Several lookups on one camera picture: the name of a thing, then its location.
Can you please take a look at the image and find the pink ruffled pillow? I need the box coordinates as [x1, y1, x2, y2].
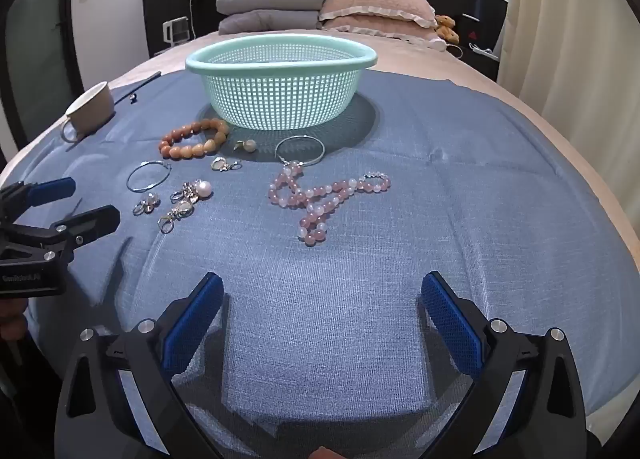
[322, 19, 446, 47]
[319, 0, 437, 30]

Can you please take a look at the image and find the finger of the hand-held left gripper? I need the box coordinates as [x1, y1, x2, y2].
[0, 177, 77, 214]
[0, 205, 121, 265]

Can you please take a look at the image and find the dark door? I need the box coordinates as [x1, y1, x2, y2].
[0, 0, 86, 155]

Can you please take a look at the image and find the brown teddy bear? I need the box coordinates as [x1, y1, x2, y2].
[434, 14, 460, 44]

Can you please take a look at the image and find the white charger with cable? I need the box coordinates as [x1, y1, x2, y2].
[429, 36, 463, 58]

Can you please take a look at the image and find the silver hoop bangle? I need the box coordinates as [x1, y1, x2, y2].
[126, 160, 172, 192]
[274, 135, 325, 167]

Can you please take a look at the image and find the pink bead necklace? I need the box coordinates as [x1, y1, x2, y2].
[268, 162, 392, 246]

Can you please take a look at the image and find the orange bead bracelet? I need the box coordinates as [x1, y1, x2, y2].
[159, 118, 231, 160]

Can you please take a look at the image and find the large pearl drop earring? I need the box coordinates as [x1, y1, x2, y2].
[170, 180, 214, 204]

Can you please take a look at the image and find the black headboard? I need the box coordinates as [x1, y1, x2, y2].
[142, 0, 508, 85]

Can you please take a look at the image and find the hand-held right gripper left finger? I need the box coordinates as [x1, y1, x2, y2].
[54, 271, 224, 459]

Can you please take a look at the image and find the crystal cluster earring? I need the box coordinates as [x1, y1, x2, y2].
[132, 192, 162, 216]

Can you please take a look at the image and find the cream curtain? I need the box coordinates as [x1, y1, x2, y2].
[497, 0, 640, 140]

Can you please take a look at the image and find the brown and white mug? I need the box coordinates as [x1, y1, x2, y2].
[61, 82, 117, 142]

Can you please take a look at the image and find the thin black stick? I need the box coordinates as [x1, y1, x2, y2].
[114, 70, 162, 106]

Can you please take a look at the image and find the teal plastic basket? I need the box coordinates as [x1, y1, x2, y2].
[185, 34, 378, 131]

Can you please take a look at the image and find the person's left hand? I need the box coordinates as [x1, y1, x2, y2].
[0, 301, 28, 341]

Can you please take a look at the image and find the blue cloth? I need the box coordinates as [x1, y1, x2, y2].
[0, 60, 640, 445]

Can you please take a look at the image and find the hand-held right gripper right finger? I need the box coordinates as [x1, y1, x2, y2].
[420, 270, 587, 459]

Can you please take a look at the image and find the white bedside device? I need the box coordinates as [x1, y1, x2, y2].
[162, 18, 193, 46]

